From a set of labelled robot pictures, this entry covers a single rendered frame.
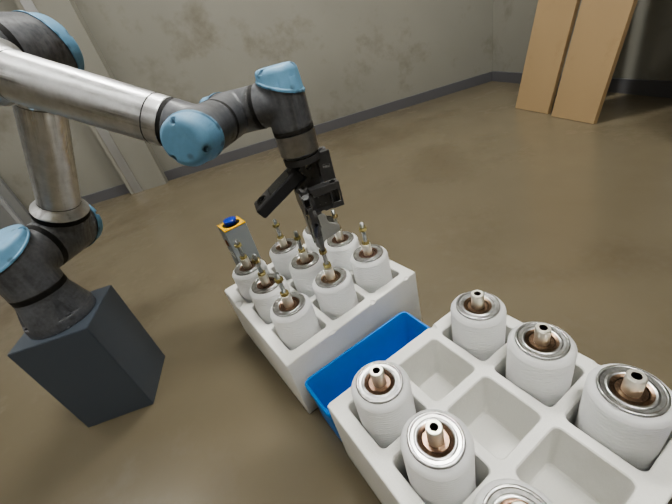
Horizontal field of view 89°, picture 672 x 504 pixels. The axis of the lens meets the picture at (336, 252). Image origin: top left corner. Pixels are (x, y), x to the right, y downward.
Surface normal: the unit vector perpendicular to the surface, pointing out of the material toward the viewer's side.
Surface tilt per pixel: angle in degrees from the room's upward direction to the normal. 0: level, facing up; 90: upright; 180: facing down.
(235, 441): 0
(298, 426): 0
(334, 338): 90
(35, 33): 77
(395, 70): 90
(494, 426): 0
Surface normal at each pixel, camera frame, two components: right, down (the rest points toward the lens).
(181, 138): -0.15, 0.57
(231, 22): 0.24, 0.48
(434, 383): -0.23, -0.81
